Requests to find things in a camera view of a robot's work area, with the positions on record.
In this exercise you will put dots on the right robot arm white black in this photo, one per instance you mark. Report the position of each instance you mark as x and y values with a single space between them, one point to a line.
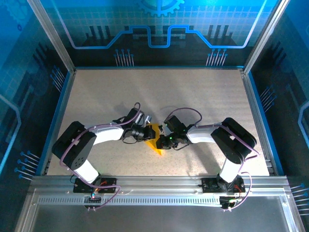
231 140

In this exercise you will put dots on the gear print enclosure panel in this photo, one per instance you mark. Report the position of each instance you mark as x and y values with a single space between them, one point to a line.
157 14

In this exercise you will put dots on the grey metal sheet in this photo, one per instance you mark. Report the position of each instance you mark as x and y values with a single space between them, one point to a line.
157 220

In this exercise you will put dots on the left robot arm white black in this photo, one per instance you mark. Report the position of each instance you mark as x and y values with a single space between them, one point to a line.
108 134

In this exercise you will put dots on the small controller board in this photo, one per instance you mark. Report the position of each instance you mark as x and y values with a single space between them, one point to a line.
228 201
93 198

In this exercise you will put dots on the blue circuit print panel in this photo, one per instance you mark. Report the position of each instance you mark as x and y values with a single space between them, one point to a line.
289 72
19 72

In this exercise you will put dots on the wide aluminium extrusion rail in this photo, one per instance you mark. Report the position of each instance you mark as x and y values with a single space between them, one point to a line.
157 183

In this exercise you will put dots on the aluminium frame post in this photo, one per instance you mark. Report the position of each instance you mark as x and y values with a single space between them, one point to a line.
265 36
51 36

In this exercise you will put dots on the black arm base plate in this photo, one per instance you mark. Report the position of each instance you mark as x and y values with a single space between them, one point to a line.
111 184
208 186

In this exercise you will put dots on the aluminium rail with blue strip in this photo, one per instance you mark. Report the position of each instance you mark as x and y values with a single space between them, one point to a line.
254 101
62 101

